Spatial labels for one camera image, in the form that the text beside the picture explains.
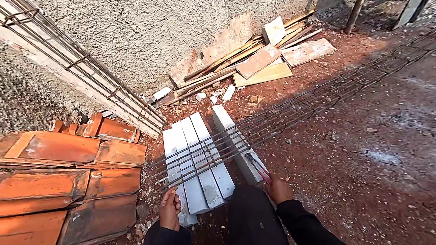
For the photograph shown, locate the white squarish block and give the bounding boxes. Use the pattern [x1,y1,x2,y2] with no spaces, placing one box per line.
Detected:
[262,16,287,47]

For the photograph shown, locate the person's right forearm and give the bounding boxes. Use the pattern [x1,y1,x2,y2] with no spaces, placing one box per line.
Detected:
[276,200,347,245]

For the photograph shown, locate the long rusty rebar cage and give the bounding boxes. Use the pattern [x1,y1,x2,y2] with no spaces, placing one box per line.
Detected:
[149,29,436,189]

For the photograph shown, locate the person's legs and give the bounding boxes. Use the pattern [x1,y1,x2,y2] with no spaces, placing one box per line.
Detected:
[144,184,290,245]

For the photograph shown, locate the pincers with red handles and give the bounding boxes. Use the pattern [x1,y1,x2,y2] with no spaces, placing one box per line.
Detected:
[245,152,273,186]

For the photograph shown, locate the light grey concrete block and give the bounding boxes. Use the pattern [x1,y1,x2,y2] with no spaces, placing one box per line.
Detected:
[171,121,211,215]
[163,128,198,228]
[190,112,236,201]
[212,104,270,186]
[181,117,228,209]

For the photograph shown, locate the grey concrete post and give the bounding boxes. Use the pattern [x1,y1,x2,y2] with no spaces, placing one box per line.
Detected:
[392,0,428,30]

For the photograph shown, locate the rebar column against wall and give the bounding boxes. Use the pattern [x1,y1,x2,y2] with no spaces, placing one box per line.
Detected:
[0,0,167,136]

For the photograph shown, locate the pile of wooden poles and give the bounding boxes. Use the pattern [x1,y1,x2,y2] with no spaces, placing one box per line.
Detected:
[153,10,323,109]

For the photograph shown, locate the person's left forearm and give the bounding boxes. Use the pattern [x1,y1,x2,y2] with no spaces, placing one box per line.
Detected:
[155,225,192,245]

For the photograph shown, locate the dark wooden post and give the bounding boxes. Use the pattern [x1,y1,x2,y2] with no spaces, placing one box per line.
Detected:
[344,0,365,34]

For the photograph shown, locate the whitish stained pink board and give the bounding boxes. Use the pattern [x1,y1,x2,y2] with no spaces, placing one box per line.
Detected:
[281,38,337,68]

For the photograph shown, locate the person's left hand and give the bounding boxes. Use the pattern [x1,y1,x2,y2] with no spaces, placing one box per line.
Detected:
[159,186,182,232]

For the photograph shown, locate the pile of orange roof tiles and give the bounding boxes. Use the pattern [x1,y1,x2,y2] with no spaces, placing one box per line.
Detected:
[0,112,148,245]

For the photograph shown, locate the yellow wooden board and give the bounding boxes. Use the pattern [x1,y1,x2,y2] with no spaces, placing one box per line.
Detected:
[233,62,293,88]

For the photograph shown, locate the pinkish brown flat board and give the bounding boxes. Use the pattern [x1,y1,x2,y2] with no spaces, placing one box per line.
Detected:
[235,44,282,80]

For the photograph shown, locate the person's right hand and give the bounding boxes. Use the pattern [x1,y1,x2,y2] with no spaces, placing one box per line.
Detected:
[264,173,295,205]

